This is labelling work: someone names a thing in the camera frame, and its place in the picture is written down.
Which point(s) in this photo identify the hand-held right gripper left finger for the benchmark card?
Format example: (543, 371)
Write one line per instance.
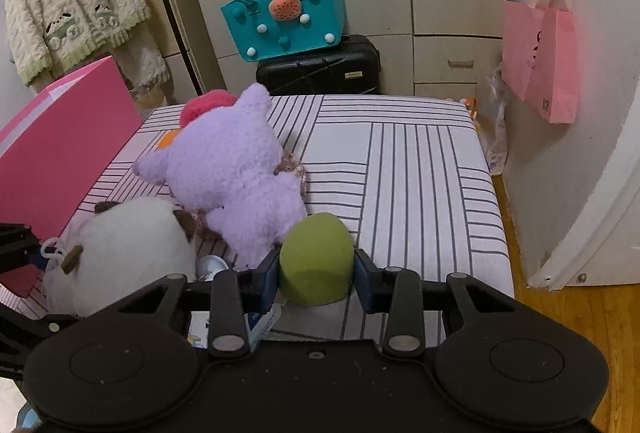
(269, 280)

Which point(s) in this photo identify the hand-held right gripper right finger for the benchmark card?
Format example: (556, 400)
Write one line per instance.
(362, 285)

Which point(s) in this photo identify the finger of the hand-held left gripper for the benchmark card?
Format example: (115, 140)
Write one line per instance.
(15, 243)
(30, 333)

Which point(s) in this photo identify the white blue tissue packet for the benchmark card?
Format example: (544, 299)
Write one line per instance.
(265, 325)
(210, 265)

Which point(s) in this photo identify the green soft ball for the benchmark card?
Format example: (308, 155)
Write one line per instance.
(315, 258)

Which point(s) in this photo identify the pink floral scrunchie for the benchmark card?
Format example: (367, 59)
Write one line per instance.
(295, 173)

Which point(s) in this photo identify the pink storage box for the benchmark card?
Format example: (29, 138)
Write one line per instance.
(60, 138)

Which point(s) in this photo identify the white plush toy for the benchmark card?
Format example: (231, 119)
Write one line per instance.
(130, 253)

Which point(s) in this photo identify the purple plush toy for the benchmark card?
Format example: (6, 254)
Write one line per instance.
(225, 168)

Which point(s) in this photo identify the striped mattress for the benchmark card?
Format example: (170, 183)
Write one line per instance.
(410, 173)

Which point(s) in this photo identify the orange plush fruit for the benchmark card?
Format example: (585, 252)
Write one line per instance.
(166, 140)

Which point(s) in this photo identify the red strawberry plush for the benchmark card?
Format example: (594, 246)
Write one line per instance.
(202, 105)

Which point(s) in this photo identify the black suitcase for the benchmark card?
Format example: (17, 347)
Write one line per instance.
(320, 68)

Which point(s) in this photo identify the white door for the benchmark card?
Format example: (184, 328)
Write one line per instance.
(595, 223)

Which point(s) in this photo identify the teal felt tote bag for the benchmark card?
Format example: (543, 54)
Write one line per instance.
(290, 18)

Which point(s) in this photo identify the pink paper bag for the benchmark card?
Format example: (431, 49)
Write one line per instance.
(542, 58)

